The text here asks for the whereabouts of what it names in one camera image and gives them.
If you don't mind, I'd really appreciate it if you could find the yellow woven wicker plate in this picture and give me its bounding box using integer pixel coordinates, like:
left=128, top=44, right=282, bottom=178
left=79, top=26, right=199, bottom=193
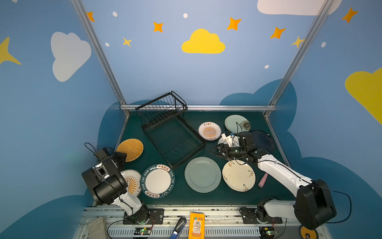
left=116, top=138, right=144, bottom=162

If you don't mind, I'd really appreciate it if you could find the cream floral plate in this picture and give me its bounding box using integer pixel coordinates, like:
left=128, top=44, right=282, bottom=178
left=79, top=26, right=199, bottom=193
left=222, top=160, right=256, bottom=192

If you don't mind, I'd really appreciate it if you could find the pale green floral plate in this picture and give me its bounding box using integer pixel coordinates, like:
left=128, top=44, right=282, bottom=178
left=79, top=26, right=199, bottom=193
left=224, top=115, right=251, bottom=133

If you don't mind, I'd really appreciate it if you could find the orange yellow box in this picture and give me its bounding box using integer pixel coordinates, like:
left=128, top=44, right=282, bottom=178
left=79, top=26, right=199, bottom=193
left=189, top=212, right=206, bottom=239

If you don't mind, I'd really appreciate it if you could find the white plate orange sunburst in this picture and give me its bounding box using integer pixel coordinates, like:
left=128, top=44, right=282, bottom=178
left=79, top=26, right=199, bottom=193
left=198, top=121, right=222, bottom=141

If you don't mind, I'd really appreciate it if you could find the white plate green lettered rim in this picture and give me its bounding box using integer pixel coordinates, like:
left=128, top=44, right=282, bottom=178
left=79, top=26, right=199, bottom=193
left=140, top=164, right=176, bottom=199

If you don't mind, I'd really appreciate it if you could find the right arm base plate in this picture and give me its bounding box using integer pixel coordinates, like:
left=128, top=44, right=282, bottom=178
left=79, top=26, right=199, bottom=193
left=239, top=207, right=283, bottom=224

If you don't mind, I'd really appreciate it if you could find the large plain green plate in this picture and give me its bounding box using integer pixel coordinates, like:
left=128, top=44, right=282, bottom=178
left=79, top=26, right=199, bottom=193
left=185, top=157, right=222, bottom=193

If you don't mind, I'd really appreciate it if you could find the blue black handled tool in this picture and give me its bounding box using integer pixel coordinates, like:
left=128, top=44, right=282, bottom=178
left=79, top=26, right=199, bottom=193
left=170, top=217, right=187, bottom=239

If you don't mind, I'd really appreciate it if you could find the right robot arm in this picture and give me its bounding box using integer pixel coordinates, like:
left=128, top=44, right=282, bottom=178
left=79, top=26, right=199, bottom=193
left=210, top=130, right=337, bottom=230

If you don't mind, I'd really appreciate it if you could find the black wire dish rack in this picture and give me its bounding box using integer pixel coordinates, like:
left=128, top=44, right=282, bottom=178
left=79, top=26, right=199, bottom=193
left=135, top=91, right=207, bottom=169

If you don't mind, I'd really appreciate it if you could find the purple pink spatula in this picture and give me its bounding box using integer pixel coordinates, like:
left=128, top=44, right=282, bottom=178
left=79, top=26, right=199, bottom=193
left=258, top=173, right=268, bottom=188

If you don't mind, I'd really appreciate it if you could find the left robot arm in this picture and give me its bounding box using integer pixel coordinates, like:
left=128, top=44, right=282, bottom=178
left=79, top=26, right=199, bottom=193
left=82, top=147, right=150, bottom=224

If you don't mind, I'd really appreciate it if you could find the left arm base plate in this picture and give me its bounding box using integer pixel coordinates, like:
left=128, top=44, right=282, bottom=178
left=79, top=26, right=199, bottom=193
left=122, top=208, right=164, bottom=225

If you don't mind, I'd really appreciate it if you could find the grey foam block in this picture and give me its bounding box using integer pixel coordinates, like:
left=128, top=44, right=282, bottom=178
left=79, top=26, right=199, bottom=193
left=88, top=217, right=109, bottom=239

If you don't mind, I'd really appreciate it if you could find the sunburst plate at left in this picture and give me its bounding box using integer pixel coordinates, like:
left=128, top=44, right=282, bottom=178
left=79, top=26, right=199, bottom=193
left=121, top=169, right=141, bottom=197

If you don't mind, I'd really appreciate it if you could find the dark navy plate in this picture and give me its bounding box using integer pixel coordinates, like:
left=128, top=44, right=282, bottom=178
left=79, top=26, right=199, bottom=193
left=251, top=130, right=275, bottom=153

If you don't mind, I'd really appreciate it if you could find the yellow black tape roll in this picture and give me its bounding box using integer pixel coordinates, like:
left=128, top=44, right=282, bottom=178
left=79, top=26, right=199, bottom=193
left=299, top=226, right=319, bottom=239

